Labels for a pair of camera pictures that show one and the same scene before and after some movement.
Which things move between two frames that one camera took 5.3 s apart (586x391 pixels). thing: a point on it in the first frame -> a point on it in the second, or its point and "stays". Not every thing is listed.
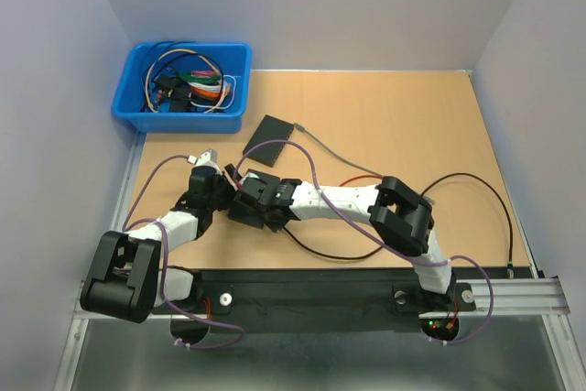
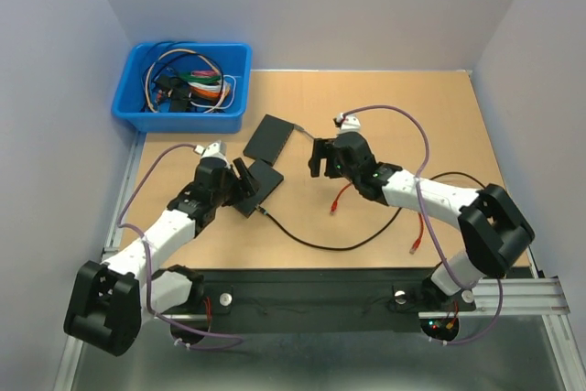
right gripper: (274, 225) -> (322, 148)
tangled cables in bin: (179, 78) stays
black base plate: (310, 300) stays
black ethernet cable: (474, 173) -> (325, 247)
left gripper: (221, 179) stays
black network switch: (269, 129) stays
